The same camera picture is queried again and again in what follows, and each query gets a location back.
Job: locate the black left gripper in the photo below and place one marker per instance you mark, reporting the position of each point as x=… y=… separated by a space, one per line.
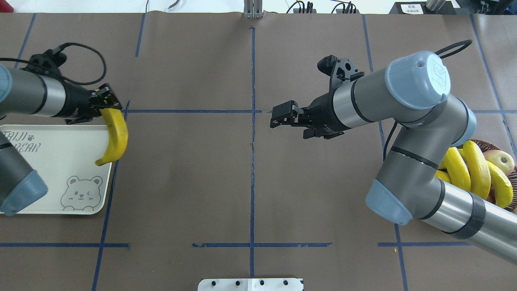
x=76 y=101

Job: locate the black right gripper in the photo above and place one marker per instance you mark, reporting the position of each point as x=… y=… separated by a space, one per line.
x=323 y=113

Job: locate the yellow banana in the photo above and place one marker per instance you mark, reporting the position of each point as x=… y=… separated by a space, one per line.
x=455 y=166
x=503 y=190
x=478 y=169
x=117 y=136

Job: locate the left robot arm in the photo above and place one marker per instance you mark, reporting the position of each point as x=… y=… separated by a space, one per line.
x=33 y=99

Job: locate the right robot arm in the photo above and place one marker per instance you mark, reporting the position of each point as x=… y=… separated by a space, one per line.
x=414 y=91

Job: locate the brown wicker basket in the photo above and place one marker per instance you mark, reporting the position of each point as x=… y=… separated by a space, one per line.
x=485 y=146

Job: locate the white bear tray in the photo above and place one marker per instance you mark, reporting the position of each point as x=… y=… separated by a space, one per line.
x=64 y=156

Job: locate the yellow star fruit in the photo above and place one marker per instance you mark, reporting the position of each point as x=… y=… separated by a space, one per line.
x=444 y=176

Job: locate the pink white peach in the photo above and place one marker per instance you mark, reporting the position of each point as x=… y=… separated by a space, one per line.
x=501 y=159

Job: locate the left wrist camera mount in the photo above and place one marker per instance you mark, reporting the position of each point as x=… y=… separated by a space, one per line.
x=46 y=64

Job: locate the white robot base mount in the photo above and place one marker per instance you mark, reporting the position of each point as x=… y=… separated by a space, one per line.
x=251 y=284

